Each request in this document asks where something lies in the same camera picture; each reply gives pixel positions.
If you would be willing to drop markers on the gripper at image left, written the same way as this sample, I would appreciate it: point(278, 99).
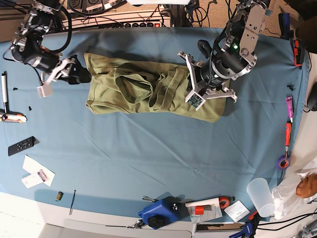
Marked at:
point(69, 70)

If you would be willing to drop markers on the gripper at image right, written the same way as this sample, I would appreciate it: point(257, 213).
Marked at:
point(204, 83)

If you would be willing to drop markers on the olive green t-shirt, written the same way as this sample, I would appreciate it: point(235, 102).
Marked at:
point(122, 85)

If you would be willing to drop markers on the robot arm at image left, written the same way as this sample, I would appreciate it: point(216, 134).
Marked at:
point(26, 47)

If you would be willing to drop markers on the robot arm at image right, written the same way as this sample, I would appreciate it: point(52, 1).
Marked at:
point(232, 54)

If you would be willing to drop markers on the white marker pen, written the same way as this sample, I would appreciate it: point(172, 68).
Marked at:
point(4, 87)

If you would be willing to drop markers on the power strip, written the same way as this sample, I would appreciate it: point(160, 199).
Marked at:
point(155, 23)

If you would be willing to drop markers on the orange white utility knife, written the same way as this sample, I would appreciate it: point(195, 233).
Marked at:
point(7, 116)

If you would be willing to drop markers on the small black clip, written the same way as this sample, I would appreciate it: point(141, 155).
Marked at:
point(291, 87)

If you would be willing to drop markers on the purple tube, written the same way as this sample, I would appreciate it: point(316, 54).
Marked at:
point(289, 102)

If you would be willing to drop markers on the blue table cloth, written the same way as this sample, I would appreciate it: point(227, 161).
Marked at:
point(113, 160)

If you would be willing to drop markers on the black remote control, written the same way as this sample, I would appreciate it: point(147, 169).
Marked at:
point(22, 145)

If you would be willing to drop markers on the black orange clamp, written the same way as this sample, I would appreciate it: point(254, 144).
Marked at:
point(297, 46)

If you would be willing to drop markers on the white paper sheet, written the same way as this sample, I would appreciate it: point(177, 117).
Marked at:
point(30, 166)

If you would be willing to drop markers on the black computer mouse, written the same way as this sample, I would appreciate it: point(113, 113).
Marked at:
point(312, 99)

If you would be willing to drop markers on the purple tape roll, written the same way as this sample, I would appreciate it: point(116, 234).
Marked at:
point(283, 162)

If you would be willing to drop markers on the white card with clip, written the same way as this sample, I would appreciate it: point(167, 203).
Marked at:
point(34, 179)

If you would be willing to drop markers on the black tweezers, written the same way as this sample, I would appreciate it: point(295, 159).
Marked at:
point(72, 202)

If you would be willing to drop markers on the translucent plastic cup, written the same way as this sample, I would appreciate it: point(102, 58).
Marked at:
point(260, 195)

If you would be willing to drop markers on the white paper roll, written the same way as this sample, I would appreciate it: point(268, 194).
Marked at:
point(212, 201)

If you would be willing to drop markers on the orange tape roll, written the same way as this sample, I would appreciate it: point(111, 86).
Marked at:
point(224, 201)

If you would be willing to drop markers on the orange block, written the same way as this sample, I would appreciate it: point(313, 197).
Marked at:
point(199, 210)

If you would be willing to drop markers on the white booklet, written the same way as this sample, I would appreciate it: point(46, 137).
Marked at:
point(237, 211)

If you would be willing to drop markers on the printed paper sheet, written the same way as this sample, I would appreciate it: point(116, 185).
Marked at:
point(211, 212)

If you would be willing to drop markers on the blue plastic device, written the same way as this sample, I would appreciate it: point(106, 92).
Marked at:
point(159, 213)

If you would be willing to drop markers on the white plastic bag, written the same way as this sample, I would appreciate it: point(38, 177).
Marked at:
point(284, 195)

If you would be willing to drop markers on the brown bread roll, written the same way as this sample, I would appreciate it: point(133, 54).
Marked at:
point(307, 187)

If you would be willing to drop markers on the blue clamp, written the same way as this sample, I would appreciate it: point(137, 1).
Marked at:
point(249, 229)

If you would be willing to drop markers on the orange handled screwdriver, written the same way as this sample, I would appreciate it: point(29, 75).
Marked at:
point(287, 136)

